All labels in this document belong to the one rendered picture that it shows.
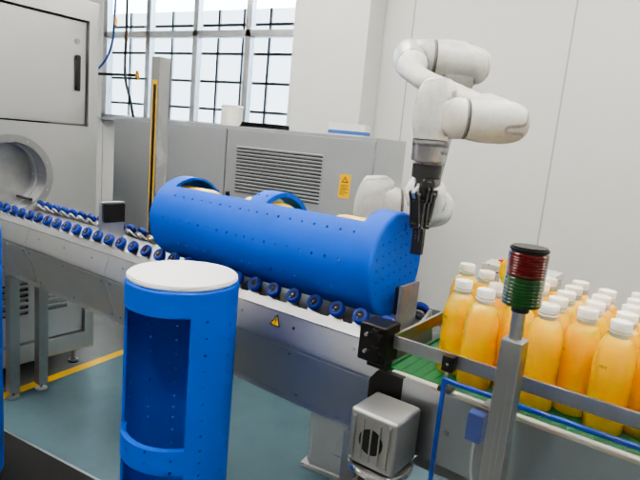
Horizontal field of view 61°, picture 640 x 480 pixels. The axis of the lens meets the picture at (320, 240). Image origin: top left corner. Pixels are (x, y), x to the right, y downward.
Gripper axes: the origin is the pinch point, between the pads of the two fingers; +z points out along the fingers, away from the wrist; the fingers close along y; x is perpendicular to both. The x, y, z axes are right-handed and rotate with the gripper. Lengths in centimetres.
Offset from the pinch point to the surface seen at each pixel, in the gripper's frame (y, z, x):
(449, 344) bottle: -15.8, 19.1, -18.2
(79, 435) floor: -5, 116, 150
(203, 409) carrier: -43, 44, 31
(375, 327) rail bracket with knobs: -25.9, 16.6, -4.6
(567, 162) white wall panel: 284, -25, 28
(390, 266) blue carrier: -5.6, 6.9, 4.1
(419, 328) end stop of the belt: -9.7, 19.6, -7.9
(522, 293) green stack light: -41, -2, -39
